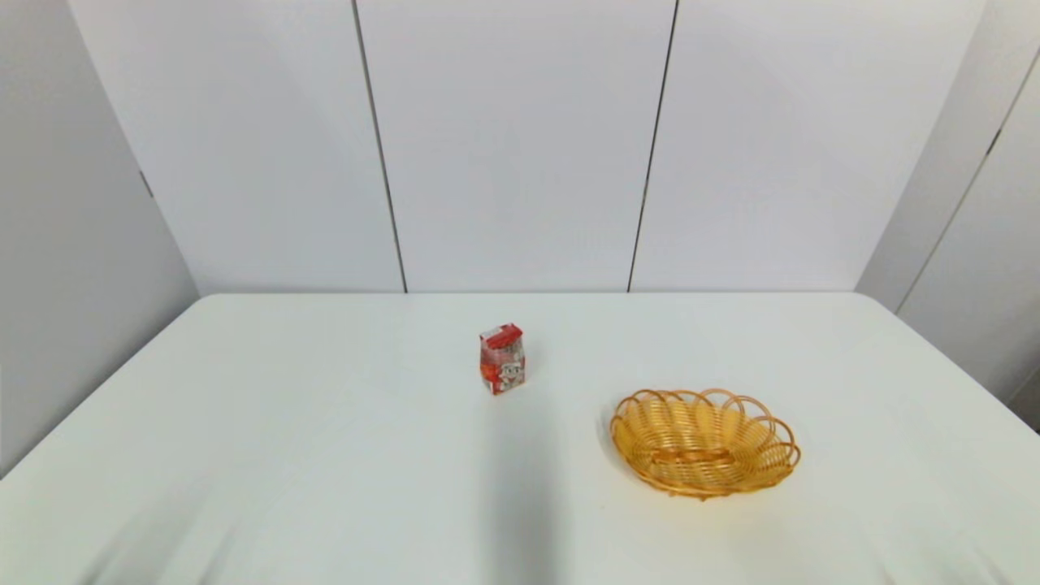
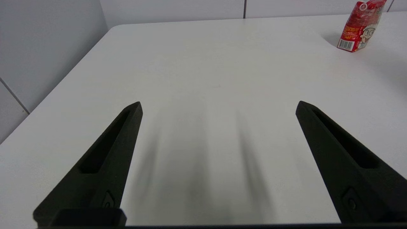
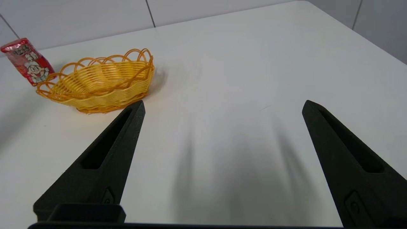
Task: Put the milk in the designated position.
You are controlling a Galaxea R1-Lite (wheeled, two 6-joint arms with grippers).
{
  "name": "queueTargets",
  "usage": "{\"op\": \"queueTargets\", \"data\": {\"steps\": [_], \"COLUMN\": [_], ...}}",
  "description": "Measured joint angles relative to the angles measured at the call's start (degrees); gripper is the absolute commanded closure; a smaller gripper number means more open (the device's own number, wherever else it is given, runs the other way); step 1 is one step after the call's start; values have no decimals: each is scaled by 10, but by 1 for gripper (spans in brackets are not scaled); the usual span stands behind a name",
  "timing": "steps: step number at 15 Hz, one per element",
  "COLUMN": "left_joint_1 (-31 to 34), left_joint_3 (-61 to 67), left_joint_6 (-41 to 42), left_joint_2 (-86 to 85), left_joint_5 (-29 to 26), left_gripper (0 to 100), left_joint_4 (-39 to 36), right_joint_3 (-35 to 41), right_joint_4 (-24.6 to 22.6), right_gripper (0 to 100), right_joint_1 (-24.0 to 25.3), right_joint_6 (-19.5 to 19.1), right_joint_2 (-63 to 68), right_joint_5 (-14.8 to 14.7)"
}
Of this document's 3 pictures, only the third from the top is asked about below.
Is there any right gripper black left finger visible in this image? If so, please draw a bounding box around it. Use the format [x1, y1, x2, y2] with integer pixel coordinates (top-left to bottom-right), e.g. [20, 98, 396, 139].
[33, 100, 146, 223]

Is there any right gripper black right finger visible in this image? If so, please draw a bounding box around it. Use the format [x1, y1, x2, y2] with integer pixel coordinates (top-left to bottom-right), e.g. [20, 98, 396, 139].
[302, 100, 407, 229]

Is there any red snack packet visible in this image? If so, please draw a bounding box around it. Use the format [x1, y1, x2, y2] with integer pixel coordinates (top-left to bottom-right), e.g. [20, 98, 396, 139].
[0, 38, 57, 87]

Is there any yellow woven plastic basket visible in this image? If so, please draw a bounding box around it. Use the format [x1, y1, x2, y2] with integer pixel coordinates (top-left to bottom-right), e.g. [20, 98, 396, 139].
[36, 48, 155, 114]

